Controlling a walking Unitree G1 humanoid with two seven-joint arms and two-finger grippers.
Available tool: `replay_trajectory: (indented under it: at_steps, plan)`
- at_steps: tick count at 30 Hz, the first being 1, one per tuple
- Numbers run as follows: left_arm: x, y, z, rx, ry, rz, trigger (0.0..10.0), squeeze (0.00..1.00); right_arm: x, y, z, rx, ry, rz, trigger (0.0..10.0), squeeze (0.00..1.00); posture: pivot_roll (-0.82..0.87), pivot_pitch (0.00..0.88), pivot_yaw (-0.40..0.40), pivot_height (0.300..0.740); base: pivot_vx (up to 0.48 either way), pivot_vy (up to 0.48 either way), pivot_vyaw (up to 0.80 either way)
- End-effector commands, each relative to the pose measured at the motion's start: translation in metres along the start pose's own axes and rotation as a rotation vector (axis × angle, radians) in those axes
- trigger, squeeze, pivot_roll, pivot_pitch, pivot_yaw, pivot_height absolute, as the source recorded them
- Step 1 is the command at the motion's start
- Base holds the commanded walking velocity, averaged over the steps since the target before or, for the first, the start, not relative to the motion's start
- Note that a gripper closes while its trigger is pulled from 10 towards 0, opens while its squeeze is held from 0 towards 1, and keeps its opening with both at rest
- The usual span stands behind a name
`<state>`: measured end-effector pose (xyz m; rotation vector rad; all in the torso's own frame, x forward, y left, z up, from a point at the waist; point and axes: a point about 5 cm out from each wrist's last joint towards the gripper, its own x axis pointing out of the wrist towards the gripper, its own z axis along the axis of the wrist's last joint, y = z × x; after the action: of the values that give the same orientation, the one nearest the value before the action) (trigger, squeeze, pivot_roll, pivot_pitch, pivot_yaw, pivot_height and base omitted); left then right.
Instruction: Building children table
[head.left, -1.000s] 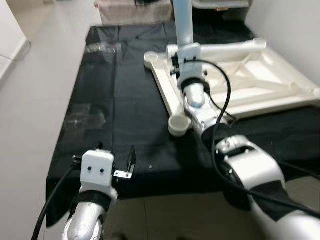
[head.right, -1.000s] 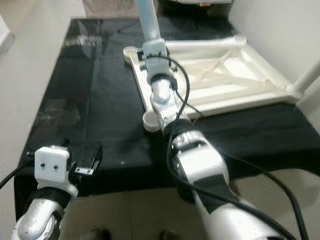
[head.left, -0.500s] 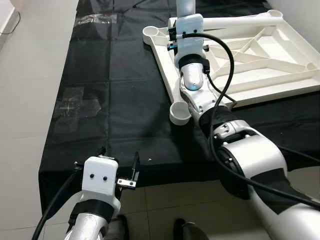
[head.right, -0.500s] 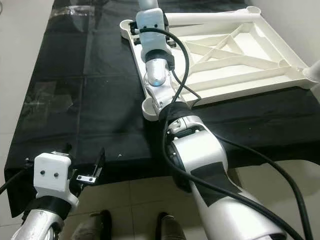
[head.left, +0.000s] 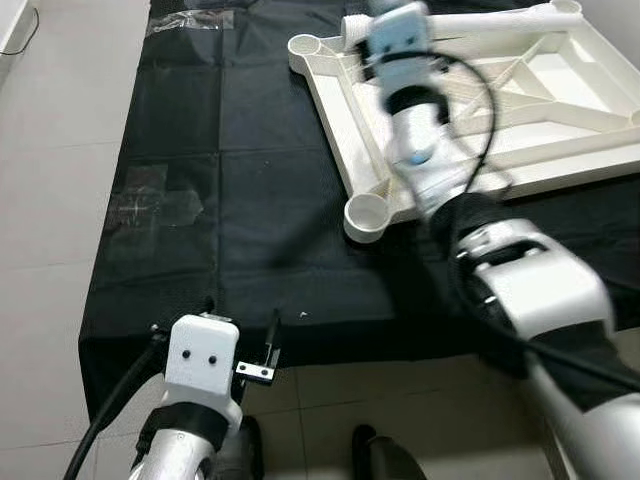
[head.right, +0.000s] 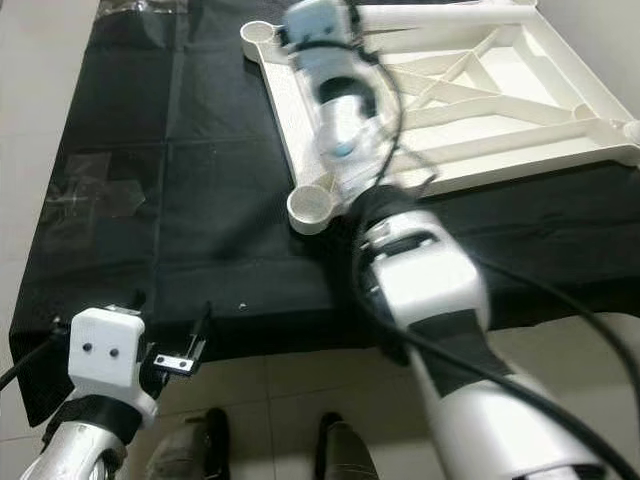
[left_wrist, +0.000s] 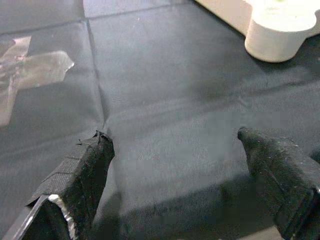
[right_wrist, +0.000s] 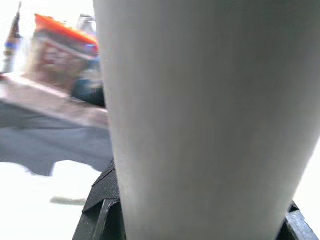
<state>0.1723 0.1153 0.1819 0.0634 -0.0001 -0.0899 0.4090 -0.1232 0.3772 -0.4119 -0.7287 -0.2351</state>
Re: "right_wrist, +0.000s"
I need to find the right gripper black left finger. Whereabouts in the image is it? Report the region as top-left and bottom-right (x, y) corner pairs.
(72, 158), (129, 240)

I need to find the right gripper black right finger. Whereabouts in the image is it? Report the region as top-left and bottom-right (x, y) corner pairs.
(274, 199), (320, 240)

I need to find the white plastic table leg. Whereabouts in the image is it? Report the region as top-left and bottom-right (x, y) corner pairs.
(92, 0), (320, 240)

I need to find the black tablecloth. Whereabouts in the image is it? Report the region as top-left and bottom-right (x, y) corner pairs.
(0, 99), (116, 178)

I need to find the black plastic bag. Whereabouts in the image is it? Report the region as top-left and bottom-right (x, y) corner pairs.
(71, 77), (107, 108)

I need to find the beige cloth covered bench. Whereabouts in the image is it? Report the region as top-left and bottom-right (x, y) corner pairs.
(0, 74), (111, 129)

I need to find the orange lidded storage box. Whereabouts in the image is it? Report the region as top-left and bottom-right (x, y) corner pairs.
(26, 13), (101, 93)

